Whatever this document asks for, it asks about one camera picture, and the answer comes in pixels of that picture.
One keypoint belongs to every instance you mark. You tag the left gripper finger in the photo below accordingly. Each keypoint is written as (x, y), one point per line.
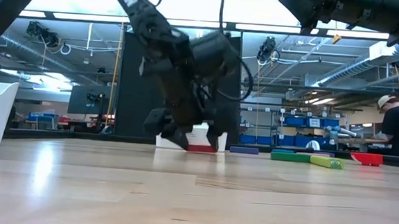
(175, 135)
(215, 134)

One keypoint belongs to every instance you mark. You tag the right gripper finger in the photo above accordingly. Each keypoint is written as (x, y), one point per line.
(303, 7)

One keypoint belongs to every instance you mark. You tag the red rectangular block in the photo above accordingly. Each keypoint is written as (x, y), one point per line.
(202, 149)

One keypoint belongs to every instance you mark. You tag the purple rectangular block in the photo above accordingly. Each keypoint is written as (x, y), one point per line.
(326, 154)
(244, 150)

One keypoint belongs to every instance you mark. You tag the blue rectangular block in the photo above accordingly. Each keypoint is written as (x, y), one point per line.
(284, 151)

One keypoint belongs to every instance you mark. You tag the dark green long block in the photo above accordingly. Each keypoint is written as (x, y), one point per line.
(288, 157)

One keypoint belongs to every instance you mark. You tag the pink rectangular block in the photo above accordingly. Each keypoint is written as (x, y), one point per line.
(304, 154)

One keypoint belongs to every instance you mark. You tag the light green long block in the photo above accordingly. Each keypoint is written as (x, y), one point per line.
(326, 162)

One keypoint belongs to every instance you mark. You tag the small red block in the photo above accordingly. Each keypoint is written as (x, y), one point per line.
(366, 157)

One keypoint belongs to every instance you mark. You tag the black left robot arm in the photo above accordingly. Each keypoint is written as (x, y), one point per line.
(146, 22)

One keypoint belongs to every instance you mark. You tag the white bin with label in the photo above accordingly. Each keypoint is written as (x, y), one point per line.
(198, 139)

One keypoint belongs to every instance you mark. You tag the yellow hanging tag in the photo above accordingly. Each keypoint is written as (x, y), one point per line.
(336, 39)

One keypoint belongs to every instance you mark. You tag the blue storage bin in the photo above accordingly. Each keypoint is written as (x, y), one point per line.
(294, 121)
(330, 123)
(247, 139)
(264, 140)
(295, 141)

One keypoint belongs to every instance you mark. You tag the black ceiling mounted device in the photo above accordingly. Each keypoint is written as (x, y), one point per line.
(267, 48)
(42, 34)

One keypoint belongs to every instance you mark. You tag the black folding partition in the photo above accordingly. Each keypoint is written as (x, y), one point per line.
(131, 87)

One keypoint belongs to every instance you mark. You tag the white round object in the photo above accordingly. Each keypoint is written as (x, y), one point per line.
(313, 145)

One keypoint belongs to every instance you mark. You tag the black monitor screen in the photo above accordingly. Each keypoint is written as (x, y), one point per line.
(78, 101)

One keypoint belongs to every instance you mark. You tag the blue cart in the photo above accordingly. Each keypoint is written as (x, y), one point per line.
(41, 118)

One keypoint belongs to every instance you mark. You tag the silver ventilation duct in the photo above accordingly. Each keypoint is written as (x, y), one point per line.
(347, 70)
(26, 51)

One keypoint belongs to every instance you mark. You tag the black aluminium table frame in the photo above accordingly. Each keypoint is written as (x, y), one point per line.
(80, 136)

